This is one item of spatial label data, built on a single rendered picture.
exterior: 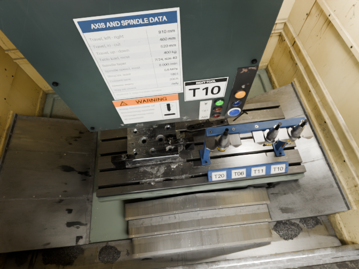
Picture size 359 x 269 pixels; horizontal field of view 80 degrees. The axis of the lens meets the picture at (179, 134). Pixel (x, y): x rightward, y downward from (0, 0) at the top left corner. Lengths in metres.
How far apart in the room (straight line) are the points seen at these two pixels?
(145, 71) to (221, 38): 0.16
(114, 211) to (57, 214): 0.34
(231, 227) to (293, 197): 0.42
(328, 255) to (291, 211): 0.26
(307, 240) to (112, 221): 1.20
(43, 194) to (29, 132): 0.46
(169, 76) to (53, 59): 0.22
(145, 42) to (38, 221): 1.40
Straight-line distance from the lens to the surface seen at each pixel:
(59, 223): 1.62
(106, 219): 1.59
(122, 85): 0.48
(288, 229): 1.56
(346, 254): 1.54
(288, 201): 1.51
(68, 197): 1.65
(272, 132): 1.01
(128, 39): 0.40
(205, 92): 0.52
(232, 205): 1.39
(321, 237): 1.64
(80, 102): 0.55
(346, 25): 1.40
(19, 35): 0.44
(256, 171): 1.27
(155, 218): 1.40
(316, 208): 1.51
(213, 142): 0.99
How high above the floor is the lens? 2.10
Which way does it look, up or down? 63 degrees down
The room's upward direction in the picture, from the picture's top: 6 degrees counter-clockwise
